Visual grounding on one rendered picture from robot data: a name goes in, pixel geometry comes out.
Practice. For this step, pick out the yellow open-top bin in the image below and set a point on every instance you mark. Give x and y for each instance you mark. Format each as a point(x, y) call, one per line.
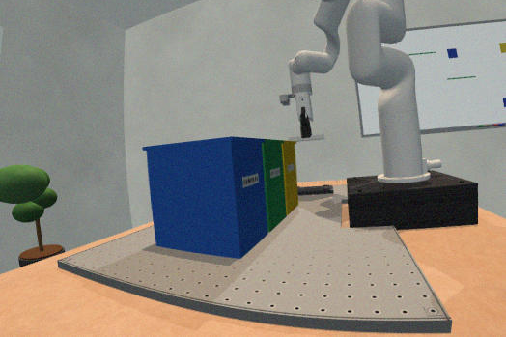
point(291, 194)

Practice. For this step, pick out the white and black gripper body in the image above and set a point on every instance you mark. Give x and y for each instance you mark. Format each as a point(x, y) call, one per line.
point(303, 100)

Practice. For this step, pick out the blue bin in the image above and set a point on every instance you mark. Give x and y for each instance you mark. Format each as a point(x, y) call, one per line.
point(208, 196)

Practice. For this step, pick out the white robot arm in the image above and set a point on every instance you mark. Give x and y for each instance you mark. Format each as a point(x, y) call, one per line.
point(372, 64)

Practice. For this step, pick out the green open-top bin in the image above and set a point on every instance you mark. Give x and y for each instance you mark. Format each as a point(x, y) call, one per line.
point(274, 182)

